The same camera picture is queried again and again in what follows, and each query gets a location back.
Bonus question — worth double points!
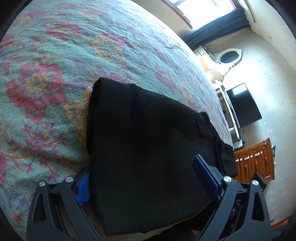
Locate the floral bedspread bed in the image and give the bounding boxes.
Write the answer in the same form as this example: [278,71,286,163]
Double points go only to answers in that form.
[1,1,232,240]

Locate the right dark blue curtain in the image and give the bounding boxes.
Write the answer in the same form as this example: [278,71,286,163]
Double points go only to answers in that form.
[181,7,250,51]

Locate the white tv stand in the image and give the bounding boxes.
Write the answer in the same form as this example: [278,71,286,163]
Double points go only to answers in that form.
[215,82,241,142]

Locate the black pants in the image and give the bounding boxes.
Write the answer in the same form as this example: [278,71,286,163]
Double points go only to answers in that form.
[86,78,237,235]

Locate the cream vanity dresser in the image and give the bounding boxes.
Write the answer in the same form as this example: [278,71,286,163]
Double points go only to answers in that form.
[194,46,225,84]

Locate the wooden drawer cabinet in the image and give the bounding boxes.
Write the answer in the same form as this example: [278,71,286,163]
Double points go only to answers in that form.
[234,138,275,183]

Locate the black flat television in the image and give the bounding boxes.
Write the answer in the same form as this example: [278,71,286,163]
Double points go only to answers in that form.
[226,83,262,127]

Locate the white oval vanity mirror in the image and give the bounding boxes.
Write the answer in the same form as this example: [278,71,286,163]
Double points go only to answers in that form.
[218,48,243,76]

